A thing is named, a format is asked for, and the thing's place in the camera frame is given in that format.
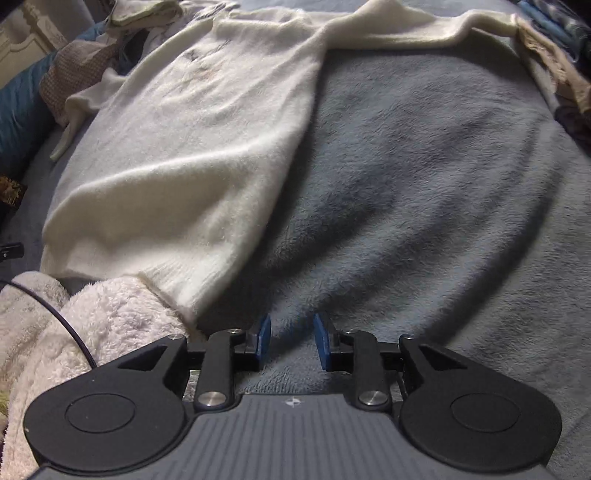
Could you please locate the checkered pillow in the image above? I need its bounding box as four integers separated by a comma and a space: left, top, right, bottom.
39, 39, 121, 125

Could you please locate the stack of blue clothes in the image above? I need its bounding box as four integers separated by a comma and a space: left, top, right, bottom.
517, 0, 591, 61

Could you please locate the beige folded garment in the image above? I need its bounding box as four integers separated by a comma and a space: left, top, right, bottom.
106, 0, 183, 26

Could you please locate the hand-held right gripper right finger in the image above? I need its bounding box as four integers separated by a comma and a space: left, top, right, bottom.
313, 313, 467, 411

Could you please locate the blue pillow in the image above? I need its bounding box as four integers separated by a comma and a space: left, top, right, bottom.
0, 23, 107, 176

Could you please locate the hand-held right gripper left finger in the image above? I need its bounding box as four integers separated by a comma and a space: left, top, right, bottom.
117, 314, 271, 413

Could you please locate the cream fuzzy sweater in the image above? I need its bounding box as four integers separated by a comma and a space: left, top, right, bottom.
41, 0, 522, 330

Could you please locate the white shirt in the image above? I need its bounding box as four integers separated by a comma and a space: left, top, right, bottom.
115, 0, 241, 70

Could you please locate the tan lace cloth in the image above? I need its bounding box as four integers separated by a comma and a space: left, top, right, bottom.
515, 16, 591, 112

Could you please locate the white fluffy robe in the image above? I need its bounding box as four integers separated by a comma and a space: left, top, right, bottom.
0, 271, 190, 480

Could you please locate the cream carved headboard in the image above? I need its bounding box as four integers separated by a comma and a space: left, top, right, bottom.
14, 0, 75, 51

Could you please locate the dark cloth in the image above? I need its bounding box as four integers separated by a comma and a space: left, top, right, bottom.
554, 104, 591, 153

